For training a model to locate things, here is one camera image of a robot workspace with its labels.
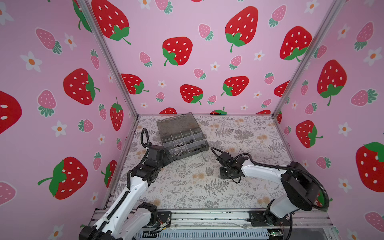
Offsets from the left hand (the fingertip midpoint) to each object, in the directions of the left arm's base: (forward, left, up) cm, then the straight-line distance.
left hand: (165, 156), depth 82 cm
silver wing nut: (+9, -5, -13) cm, 17 cm away
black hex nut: (+20, -14, -12) cm, 27 cm away
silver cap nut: (+16, -5, -12) cm, 20 cm away
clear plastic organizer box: (+22, -8, -9) cm, 25 cm away
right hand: (-6, -33, -13) cm, 36 cm away
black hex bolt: (+13, -17, -13) cm, 25 cm away
